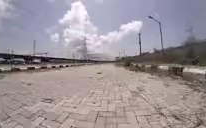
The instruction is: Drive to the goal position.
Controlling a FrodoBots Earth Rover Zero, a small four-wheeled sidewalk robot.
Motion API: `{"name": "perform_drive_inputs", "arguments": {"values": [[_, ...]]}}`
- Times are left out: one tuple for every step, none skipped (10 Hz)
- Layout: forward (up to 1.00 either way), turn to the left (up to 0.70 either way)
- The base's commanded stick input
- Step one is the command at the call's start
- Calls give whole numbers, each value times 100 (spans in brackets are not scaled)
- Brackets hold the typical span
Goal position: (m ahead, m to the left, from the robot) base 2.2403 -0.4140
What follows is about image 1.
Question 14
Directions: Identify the small bush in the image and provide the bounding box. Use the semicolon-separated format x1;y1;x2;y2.
124;60;133;68

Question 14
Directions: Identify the lattice electricity pylon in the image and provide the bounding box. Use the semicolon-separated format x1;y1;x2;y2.
78;35;89;61

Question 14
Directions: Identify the grey brick paved path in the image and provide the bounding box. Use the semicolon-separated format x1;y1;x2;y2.
0;63;206;128

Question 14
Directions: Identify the dark utility pole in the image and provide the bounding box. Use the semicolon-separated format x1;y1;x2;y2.
138;32;143;57

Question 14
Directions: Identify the elevated road bridge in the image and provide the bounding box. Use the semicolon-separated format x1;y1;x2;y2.
0;52;115;65

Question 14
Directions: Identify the street lamp pole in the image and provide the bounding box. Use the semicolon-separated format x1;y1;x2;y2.
147;14;165;56

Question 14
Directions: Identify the thin pole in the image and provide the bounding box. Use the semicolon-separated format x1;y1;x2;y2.
32;39;37;56

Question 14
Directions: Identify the black and white striped kerb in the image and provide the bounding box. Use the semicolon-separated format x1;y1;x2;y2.
122;62;206;84
0;62;92;75

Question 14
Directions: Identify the grassy embankment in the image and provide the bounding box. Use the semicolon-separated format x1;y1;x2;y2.
119;39;206;67

